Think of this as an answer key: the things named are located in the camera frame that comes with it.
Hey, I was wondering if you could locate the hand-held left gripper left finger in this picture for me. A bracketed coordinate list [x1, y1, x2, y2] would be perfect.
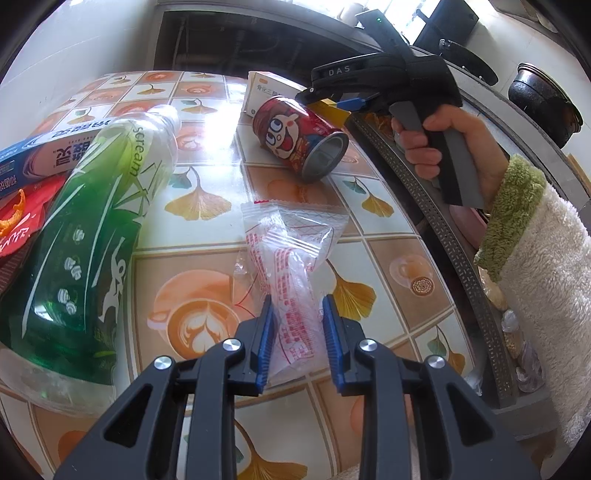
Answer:
[54, 294, 276, 480]

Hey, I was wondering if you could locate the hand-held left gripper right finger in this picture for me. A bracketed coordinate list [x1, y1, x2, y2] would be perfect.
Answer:
[322, 294, 542, 480]

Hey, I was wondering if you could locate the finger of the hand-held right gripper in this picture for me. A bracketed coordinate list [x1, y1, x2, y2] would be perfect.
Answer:
[295, 85, 345, 106]
[342, 91, 377, 114]

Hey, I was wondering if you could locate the small yellow box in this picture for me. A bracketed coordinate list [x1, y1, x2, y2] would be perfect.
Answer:
[318, 98, 352, 125]

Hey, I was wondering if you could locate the clear red-print plastic wrapper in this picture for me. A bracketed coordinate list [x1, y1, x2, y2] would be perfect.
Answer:
[233, 199, 350, 377]

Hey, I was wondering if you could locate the red snack bag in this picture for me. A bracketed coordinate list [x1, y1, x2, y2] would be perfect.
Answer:
[0, 173, 70, 296]

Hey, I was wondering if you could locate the person's right hand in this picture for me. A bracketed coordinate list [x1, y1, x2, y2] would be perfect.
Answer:
[392, 102, 511, 200]

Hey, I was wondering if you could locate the red cartoon drink can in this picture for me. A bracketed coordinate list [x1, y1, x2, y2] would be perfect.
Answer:
[252, 98, 350, 182]

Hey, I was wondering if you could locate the white orange medicine box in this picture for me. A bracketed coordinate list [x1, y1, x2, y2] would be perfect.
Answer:
[243, 70, 311, 118]

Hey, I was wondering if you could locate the black wok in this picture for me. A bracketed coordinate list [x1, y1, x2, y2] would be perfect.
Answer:
[413, 39, 499, 86]

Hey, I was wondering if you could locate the black kitchen appliance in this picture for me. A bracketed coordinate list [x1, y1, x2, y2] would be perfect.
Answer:
[413, 0, 481, 47]

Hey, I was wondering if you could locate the ginkgo-print table cover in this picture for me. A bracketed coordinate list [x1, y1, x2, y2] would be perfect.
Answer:
[0, 70, 485, 480]

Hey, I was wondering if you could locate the black clay pot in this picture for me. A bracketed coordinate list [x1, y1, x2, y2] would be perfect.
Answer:
[508, 62, 583, 149]

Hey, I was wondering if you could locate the pink plastic basin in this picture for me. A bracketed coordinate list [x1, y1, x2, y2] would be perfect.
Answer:
[450, 205, 490, 232]

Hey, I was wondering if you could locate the plastic bag of yellow food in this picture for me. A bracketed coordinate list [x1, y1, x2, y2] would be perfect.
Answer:
[480, 268, 509, 310]

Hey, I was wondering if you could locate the plastic bag of beans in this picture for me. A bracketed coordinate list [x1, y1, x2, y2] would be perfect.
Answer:
[501, 309, 527, 361]

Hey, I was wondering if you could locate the pinkish plastic bag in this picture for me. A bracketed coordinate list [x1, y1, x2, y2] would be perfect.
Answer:
[517, 344, 548, 393]

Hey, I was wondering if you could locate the green plastic bottle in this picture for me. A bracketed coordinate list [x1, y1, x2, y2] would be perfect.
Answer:
[0, 104, 183, 416]

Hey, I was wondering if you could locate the blue toothpaste box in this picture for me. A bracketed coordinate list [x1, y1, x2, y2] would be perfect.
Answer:
[0, 124, 100, 197]

